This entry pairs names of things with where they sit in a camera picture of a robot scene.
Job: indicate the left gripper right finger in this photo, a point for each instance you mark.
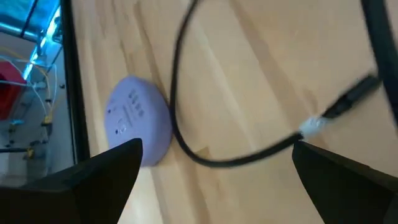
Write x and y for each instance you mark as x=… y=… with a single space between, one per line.
x=351 y=193

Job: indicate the purple round power strip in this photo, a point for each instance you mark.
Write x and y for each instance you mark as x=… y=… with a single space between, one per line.
x=140 y=118

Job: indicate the red bin shelf rack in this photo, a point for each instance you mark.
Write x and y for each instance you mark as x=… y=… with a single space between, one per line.
x=9 y=90

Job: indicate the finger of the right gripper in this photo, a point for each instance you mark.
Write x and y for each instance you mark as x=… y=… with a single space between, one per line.
x=382 y=46

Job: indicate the black aluminium table frame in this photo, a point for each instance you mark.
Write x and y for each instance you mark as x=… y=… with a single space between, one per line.
x=74 y=93

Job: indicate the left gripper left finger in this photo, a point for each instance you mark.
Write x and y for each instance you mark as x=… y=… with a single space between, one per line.
x=62 y=202

